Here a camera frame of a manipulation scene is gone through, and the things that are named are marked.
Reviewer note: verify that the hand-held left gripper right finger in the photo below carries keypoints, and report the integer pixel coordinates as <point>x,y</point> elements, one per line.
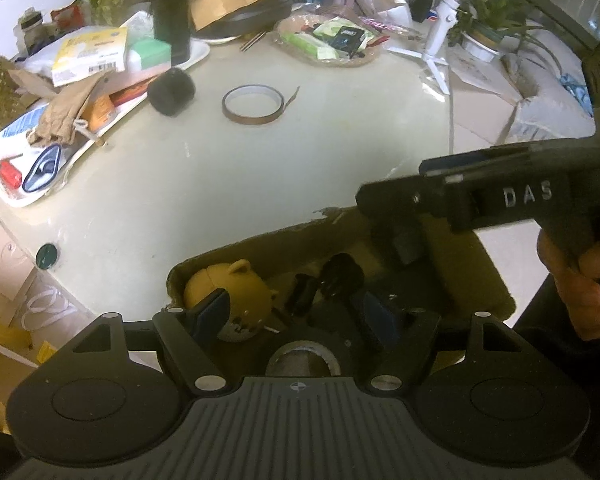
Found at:
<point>380,317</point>

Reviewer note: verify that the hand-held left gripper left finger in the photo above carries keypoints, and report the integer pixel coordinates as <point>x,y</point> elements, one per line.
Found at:
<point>210,315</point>

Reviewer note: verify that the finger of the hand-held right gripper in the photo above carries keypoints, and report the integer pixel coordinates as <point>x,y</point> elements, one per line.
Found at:
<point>400,197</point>
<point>460,162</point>

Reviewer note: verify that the yellow bear toy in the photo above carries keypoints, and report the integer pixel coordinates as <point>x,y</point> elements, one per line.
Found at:
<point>240,290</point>

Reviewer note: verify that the black tape roll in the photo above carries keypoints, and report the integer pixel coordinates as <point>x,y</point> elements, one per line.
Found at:
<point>340,347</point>

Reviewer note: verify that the black cylindrical adapter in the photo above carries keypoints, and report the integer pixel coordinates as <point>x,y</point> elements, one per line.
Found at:
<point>342,275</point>

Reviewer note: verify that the small black plug piece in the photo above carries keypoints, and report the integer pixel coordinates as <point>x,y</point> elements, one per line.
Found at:
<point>302,292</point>

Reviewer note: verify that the brown cardboard box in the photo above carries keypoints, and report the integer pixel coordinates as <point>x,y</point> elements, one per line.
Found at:
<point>460,270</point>

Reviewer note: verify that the person's right hand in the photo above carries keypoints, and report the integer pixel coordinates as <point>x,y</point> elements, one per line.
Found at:
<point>590,295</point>

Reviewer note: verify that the white paper sheet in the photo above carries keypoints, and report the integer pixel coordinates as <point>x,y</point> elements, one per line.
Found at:
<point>480,77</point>

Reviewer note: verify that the white cushion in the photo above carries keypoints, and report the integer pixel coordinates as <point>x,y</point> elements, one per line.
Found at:
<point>545,100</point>

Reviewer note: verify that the blue patterned cloth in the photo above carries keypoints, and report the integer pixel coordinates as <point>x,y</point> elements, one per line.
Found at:
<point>577,92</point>

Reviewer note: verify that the potted plant white pot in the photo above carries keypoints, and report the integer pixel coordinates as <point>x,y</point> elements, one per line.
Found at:
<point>482,45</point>

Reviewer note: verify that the white gimbal tripod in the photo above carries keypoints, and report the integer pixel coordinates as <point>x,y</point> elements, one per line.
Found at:
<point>437,40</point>

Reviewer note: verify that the wicker basket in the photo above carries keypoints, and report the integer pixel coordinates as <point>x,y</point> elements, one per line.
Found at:
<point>330,62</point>

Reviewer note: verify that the pink patterned plastic bag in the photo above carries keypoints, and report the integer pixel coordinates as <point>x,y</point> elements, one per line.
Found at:
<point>390,27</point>

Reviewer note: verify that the small black carton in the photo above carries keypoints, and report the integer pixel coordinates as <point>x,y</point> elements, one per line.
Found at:
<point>347,42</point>

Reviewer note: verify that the amber tape roll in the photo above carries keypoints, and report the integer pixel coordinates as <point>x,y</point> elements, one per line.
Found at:
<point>252,120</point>

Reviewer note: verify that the dark green round cap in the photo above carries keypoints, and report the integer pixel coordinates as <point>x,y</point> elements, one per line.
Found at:
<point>47,255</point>

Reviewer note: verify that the green wipes pack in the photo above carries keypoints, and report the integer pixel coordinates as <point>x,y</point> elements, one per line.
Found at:
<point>305,45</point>

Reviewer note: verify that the light green packet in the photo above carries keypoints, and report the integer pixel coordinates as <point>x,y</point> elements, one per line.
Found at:
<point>330,27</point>

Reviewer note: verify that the wooden chopsticks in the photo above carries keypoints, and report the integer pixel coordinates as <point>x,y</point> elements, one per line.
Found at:
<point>252,41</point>

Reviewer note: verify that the blue rimmed white pouch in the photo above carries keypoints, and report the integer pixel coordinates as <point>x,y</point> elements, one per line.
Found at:
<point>42,167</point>

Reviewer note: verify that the orange packet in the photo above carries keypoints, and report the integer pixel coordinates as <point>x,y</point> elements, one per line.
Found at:
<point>100,112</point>

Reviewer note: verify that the red flat packet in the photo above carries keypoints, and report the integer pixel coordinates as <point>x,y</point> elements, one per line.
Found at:
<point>127,94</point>

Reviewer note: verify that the white plate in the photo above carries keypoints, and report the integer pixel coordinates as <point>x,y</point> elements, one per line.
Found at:
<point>220,38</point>

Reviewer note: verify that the small red packet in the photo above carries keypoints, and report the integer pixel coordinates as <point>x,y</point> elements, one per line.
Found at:
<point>9,174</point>

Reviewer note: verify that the white tray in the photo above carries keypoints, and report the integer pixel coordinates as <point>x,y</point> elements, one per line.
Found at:
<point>197,52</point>

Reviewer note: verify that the brown cloth pouch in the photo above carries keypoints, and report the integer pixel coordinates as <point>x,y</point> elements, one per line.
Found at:
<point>62,112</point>

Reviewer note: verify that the green tissue pack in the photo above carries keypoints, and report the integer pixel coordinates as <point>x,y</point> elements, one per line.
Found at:
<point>152,55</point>

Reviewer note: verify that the yellow carton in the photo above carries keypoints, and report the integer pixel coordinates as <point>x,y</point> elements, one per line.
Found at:
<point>90,55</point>

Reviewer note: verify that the black thermos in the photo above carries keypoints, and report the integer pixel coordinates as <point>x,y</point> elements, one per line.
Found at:
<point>171,15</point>

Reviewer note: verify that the clear plastic wrapper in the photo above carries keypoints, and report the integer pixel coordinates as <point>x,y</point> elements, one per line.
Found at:
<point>140,25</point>

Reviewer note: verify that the small clear bottle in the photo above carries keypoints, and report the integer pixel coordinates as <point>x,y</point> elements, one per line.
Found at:
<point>30,27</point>

